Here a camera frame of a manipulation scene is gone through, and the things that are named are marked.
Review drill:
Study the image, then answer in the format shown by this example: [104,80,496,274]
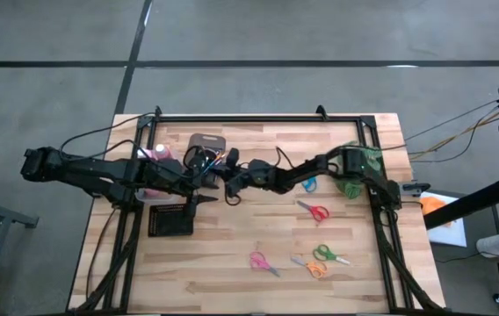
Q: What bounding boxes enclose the green scissors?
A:
[312,244,351,266]

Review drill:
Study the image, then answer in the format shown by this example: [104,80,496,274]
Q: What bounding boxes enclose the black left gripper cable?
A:
[95,139,198,181]

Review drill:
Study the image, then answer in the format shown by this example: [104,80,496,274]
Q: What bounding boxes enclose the orange scissors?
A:
[290,255,329,280]

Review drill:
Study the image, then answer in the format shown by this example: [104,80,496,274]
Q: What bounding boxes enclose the grey metal table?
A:
[0,191,40,316]

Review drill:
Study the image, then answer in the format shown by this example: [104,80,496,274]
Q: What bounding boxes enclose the clear plastic bin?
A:
[134,147,183,205]

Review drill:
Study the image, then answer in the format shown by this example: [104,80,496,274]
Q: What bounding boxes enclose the black mesh basket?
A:
[147,202,196,238]

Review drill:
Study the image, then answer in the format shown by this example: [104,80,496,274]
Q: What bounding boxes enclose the dark pink paint bottle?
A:
[155,143,178,162]

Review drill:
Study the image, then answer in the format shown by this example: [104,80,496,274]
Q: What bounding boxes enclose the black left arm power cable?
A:
[58,111,158,153]

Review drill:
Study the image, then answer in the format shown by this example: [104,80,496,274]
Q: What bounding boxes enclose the blue handled paintbrush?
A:
[203,151,228,173]

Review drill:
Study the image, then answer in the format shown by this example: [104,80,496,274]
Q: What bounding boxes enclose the smoky grey plastic bin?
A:
[186,133,228,190]

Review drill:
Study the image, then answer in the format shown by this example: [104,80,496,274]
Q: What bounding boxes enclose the blue scissors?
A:
[300,176,319,194]

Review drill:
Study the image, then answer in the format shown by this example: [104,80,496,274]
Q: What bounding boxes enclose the white paper towel roll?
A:
[476,231,499,259]

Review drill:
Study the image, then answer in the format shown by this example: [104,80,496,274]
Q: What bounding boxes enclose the white board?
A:
[419,190,468,248]

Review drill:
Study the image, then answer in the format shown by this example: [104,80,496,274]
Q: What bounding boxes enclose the thin black floor cable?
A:
[403,100,499,140]

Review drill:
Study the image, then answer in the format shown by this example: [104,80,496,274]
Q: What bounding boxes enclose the red scissors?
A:
[295,199,330,223]

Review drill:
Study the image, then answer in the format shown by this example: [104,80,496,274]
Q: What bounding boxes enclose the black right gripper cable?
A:
[224,146,297,207]

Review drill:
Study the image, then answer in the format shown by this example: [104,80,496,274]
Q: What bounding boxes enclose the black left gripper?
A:
[156,153,221,217]

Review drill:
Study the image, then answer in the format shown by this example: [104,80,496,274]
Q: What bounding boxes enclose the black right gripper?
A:
[224,147,278,199]

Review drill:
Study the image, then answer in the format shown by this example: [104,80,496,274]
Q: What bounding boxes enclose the yellow floor cable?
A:
[407,111,499,155]

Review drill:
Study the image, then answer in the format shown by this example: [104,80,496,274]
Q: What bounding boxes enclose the black metal bar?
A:
[423,172,499,231]

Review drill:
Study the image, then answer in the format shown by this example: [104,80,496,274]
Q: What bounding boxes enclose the pink scissors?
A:
[249,251,282,279]

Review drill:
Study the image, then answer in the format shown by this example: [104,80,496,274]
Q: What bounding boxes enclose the green striped potted plant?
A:
[335,140,385,200]

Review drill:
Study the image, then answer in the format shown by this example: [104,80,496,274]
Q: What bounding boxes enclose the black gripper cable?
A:
[224,146,297,207]
[95,139,198,181]

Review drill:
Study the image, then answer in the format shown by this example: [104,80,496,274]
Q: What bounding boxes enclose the orange cloth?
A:
[419,196,452,227]

